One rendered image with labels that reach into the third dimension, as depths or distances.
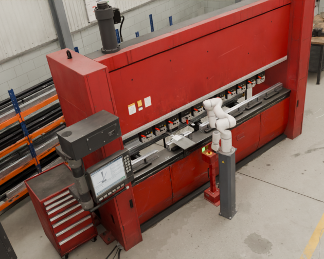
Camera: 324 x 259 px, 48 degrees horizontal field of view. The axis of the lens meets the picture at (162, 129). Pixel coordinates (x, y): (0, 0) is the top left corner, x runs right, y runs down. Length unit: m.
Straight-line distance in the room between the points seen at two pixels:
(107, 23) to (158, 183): 1.99
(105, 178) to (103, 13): 1.52
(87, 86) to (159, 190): 1.83
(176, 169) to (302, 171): 1.96
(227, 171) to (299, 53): 2.17
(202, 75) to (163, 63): 0.64
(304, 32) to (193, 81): 1.90
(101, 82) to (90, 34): 5.63
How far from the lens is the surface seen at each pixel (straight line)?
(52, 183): 4.32
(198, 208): 5.02
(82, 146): 3.13
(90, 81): 3.36
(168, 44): 4.01
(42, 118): 5.37
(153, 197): 4.58
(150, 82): 4.00
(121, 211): 4.23
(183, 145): 4.42
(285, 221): 4.91
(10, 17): 7.79
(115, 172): 3.43
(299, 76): 5.80
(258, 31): 5.10
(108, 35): 3.68
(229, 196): 4.62
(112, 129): 3.24
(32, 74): 8.15
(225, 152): 4.25
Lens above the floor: 3.50
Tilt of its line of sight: 32 degrees down
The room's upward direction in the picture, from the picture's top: 8 degrees counter-clockwise
